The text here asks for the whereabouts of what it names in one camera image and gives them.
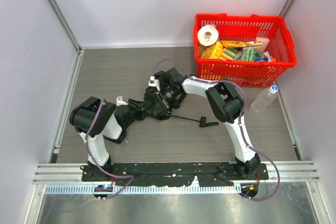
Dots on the white box in basket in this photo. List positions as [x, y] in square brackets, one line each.
[262, 43]

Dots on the yellow snack package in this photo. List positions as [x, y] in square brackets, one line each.
[239, 44]

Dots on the aluminium frame rail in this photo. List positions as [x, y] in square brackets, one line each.
[65, 193]

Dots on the yellow green sponge pack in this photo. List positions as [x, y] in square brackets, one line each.
[218, 51]

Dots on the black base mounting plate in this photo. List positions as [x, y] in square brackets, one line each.
[208, 174]

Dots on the clear plastic water bottle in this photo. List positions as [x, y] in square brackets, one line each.
[264, 99]

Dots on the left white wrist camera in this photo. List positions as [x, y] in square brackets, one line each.
[120, 101]

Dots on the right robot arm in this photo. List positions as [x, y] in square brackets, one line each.
[226, 104]

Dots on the black folding umbrella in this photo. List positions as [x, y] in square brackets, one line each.
[147, 107]

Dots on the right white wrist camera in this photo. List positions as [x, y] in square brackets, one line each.
[154, 82]

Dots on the red plastic shopping basket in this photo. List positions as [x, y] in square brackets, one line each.
[276, 59]

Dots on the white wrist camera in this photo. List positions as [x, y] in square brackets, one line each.
[154, 82]
[120, 101]

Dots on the green striped package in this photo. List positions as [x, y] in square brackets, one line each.
[251, 54]

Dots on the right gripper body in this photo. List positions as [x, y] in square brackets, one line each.
[160, 101]

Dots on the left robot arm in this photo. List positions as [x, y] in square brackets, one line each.
[97, 120]

